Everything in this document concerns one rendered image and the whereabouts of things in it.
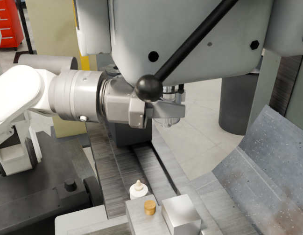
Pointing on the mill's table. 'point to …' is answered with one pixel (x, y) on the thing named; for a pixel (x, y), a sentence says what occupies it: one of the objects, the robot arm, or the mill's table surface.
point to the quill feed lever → (179, 55)
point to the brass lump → (150, 207)
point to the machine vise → (200, 208)
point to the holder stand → (130, 140)
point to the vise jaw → (149, 222)
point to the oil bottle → (138, 190)
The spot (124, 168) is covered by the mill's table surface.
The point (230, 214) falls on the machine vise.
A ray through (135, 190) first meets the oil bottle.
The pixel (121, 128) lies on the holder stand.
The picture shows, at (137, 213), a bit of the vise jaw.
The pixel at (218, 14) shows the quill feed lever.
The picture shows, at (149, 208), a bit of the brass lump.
